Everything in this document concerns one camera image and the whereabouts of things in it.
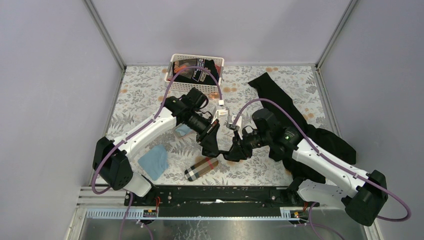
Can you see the plaid glasses case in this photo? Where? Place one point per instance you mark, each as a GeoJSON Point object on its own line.
{"type": "Point", "coordinates": [200, 168]}

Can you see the pink glasses case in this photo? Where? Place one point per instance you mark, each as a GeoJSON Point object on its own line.
{"type": "Point", "coordinates": [176, 135]}

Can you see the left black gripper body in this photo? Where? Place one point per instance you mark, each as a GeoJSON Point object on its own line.
{"type": "Point", "coordinates": [199, 124]}

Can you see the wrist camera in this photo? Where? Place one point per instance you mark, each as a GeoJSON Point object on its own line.
{"type": "Point", "coordinates": [234, 122]}
{"type": "Point", "coordinates": [220, 114]}

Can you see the orange lens sunglasses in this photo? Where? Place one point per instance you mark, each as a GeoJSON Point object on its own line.
{"type": "Point", "coordinates": [214, 96]}

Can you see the white plastic basket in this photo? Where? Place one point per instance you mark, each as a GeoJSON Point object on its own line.
{"type": "Point", "coordinates": [206, 89]}

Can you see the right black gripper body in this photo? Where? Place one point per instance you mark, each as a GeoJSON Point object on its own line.
{"type": "Point", "coordinates": [255, 139]}

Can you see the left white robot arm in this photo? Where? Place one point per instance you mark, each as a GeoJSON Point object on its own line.
{"type": "Point", "coordinates": [112, 157]}

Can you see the black garment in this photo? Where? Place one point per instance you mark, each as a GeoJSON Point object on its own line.
{"type": "Point", "coordinates": [268, 89]}

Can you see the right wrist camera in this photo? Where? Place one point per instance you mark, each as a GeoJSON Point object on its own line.
{"type": "Point", "coordinates": [234, 122]}

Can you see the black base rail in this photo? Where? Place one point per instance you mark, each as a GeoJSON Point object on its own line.
{"type": "Point", "coordinates": [218, 201]}

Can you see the blue cleaning cloth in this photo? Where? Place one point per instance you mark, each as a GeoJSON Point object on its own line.
{"type": "Point", "coordinates": [155, 162]}
{"type": "Point", "coordinates": [182, 130]}

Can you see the black packaged items in basket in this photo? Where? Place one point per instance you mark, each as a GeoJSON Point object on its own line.
{"type": "Point", "coordinates": [195, 76]}

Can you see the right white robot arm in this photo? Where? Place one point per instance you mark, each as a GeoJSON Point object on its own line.
{"type": "Point", "coordinates": [356, 191]}

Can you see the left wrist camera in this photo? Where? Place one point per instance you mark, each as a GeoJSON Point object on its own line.
{"type": "Point", "coordinates": [220, 114]}

